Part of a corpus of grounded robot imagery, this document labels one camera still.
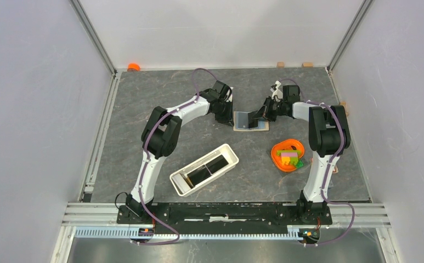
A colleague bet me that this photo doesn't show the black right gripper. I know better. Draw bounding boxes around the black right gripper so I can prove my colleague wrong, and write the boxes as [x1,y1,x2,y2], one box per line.
[251,97,286,123]

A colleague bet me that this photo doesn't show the black credit card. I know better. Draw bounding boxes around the black credit card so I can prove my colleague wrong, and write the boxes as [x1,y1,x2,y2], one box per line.
[205,155,229,175]
[186,165,212,188]
[234,111,248,130]

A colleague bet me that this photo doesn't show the beige leather card holder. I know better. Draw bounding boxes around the beige leather card holder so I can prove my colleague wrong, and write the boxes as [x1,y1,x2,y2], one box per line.
[233,111,269,132]

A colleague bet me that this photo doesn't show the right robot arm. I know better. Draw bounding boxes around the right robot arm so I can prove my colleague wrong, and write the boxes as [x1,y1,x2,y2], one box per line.
[248,84,350,224]

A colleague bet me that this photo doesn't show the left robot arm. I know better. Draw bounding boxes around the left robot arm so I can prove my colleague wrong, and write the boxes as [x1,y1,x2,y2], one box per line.
[126,81,234,224]

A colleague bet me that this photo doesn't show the pink card box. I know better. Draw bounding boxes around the pink card box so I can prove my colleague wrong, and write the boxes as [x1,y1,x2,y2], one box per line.
[310,158,338,174]

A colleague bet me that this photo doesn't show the orange bowl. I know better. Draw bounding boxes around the orange bowl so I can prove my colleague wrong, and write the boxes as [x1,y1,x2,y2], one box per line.
[270,139,305,173]

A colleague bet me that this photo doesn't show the coloured toy blocks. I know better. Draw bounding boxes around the coloured toy blocks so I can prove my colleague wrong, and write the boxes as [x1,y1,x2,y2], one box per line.
[275,150,304,172]

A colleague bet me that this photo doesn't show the wooden block right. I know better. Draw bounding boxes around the wooden block right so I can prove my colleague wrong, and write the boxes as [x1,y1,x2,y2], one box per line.
[302,62,314,67]

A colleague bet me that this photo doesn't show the white plastic tray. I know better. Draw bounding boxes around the white plastic tray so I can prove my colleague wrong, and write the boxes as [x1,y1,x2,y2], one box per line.
[169,144,239,197]

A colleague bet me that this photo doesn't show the curved wooden piece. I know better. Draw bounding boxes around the curved wooden piece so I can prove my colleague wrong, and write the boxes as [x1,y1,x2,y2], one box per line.
[340,101,349,117]

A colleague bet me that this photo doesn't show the orange round cap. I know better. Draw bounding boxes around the orange round cap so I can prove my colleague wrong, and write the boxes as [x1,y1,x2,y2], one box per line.
[127,63,140,72]

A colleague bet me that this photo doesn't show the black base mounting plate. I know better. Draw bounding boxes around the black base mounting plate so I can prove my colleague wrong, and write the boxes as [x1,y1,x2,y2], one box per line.
[116,202,333,234]

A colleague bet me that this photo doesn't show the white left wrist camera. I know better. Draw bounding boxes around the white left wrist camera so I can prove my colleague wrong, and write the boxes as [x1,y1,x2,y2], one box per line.
[227,87,233,101]

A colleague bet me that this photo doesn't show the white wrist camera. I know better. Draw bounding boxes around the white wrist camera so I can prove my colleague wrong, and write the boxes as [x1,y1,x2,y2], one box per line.
[227,87,233,101]
[270,81,283,102]

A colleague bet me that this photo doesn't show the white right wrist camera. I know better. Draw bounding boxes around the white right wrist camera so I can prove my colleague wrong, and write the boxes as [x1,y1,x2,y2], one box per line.
[270,81,283,102]

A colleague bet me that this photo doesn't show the white toothed cable rail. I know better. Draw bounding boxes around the white toothed cable rail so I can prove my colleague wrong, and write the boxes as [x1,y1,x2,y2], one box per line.
[75,226,303,241]

